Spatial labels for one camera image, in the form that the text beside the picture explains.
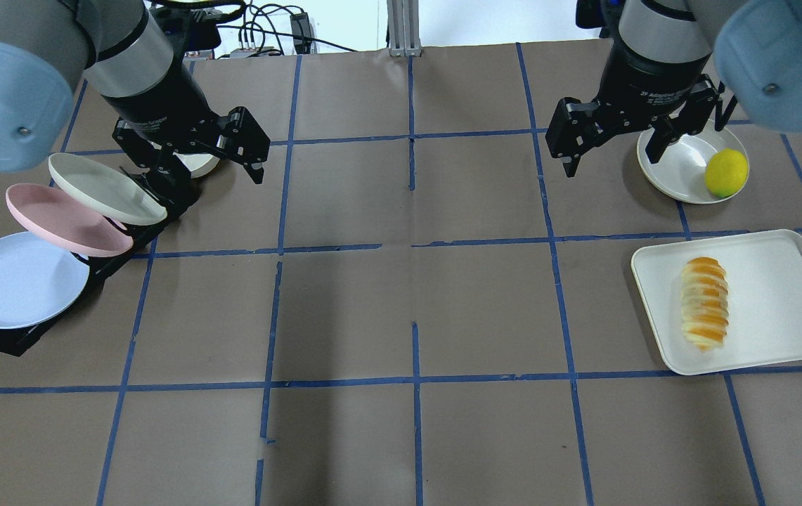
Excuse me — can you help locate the black power adapter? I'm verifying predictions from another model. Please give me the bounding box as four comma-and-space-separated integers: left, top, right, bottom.
290, 12, 314, 54

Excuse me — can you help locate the yellow lemon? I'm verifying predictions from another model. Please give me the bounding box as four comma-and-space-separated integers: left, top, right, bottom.
703, 148, 750, 199

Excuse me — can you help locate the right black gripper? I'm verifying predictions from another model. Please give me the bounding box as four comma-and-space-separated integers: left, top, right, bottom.
545, 42, 732, 177

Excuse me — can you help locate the striped bread roll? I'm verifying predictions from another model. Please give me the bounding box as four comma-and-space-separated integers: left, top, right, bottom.
680, 257, 730, 352

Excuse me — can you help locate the cream bowl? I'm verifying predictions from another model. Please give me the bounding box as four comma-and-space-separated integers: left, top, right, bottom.
149, 148, 221, 181

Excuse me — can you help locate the black dish rack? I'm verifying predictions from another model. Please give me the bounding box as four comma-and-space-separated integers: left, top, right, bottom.
0, 150, 198, 356

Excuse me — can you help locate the white rectangular tray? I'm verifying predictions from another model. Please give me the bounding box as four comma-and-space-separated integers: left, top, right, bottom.
631, 230, 802, 375

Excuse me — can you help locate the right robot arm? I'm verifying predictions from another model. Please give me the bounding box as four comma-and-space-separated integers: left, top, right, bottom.
545, 1, 802, 177

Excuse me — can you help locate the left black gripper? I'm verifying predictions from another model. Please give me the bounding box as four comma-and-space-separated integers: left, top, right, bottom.
102, 67, 270, 212

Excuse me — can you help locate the pink plate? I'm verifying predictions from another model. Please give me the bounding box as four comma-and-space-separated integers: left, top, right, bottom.
5, 183, 134, 257

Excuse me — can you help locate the white shallow bowl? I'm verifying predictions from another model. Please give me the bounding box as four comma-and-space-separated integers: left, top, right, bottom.
636, 119, 750, 205

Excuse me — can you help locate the aluminium frame post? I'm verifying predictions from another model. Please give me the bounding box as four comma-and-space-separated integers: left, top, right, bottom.
387, 0, 422, 58

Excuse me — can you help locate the blue plate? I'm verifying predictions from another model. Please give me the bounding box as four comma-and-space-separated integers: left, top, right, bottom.
0, 233, 90, 330

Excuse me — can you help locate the cream plate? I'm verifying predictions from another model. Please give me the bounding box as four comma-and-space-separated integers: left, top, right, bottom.
47, 153, 167, 226

